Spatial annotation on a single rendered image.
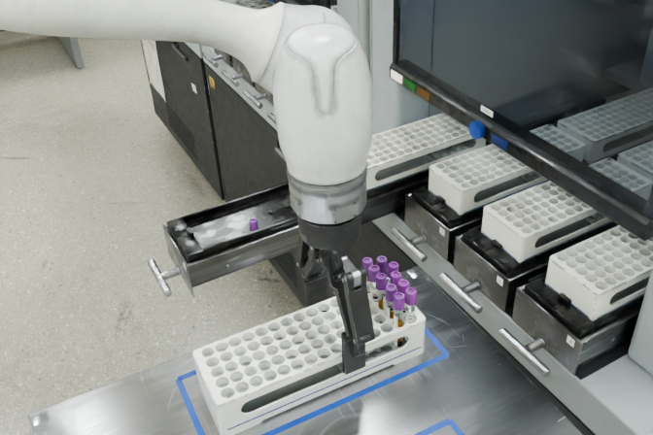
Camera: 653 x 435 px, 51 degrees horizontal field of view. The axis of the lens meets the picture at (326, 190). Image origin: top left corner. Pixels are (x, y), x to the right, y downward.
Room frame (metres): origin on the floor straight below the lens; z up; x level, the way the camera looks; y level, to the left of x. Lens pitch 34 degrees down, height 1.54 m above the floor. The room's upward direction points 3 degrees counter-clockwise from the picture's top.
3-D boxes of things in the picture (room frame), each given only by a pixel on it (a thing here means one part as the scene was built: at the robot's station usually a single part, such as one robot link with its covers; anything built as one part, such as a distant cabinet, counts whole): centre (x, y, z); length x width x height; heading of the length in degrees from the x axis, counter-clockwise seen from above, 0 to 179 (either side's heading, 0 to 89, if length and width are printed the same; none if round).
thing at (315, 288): (0.71, 0.02, 0.89); 0.03 x 0.01 x 0.07; 115
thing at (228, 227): (1.09, -0.02, 0.78); 0.73 x 0.14 x 0.09; 117
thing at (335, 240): (0.66, 0.00, 1.03); 0.08 x 0.07 x 0.09; 25
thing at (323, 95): (0.67, 0.00, 1.21); 0.13 x 0.11 x 0.16; 1
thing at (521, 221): (0.95, -0.41, 0.83); 0.30 x 0.10 x 0.06; 117
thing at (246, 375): (0.64, 0.03, 0.85); 0.30 x 0.10 x 0.06; 115
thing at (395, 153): (1.18, -0.18, 0.83); 0.30 x 0.10 x 0.06; 117
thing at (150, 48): (2.69, 0.71, 0.43); 0.27 x 0.02 x 0.36; 27
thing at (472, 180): (1.09, -0.34, 0.83); 0.30 x 0.10 x 0.06; 117
